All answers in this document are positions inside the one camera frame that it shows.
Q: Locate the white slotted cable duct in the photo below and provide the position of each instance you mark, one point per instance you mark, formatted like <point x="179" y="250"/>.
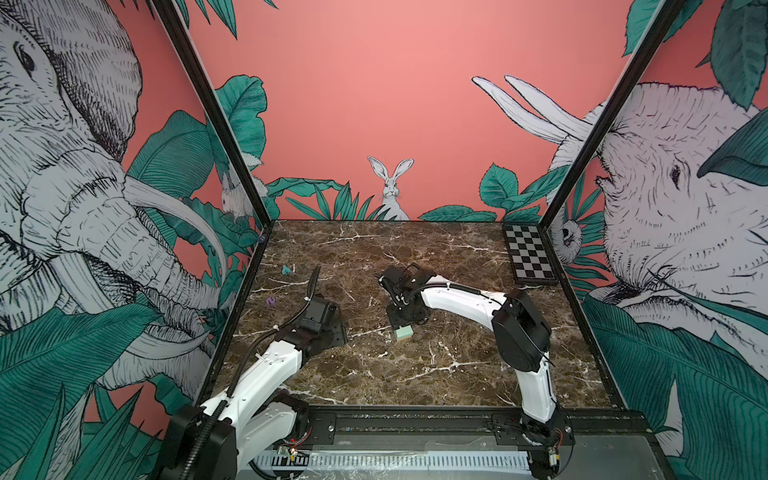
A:
<point x="432" y="461"/>

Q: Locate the black left corner post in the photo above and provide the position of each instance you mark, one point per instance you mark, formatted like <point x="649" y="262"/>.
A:
<point x="171" y="19"/>

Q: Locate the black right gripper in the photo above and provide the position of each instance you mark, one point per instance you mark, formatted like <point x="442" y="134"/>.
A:
<point x="396" y="322"/>

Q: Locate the black right corner post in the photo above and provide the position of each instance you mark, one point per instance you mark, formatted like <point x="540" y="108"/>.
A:
<point x="653" y="36"/>

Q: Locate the mint green box lid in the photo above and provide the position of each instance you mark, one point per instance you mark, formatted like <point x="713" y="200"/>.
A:
<point x="404" y="332"/>

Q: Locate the black corner post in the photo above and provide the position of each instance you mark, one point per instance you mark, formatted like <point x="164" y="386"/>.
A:
<point x="171" y="19"/>
<point x="653" y="36"/>

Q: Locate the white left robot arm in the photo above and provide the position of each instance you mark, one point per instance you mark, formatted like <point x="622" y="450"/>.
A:
<point x="216" y="439"/>

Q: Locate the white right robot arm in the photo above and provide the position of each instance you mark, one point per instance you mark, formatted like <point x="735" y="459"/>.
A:
<point x="522" y="335"/>

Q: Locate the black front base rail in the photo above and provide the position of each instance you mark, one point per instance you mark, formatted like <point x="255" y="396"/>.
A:
<point x="327" y="424"/>

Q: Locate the black white checkerboard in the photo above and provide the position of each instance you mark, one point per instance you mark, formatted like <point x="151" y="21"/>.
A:
<point x="529" y="260"/>

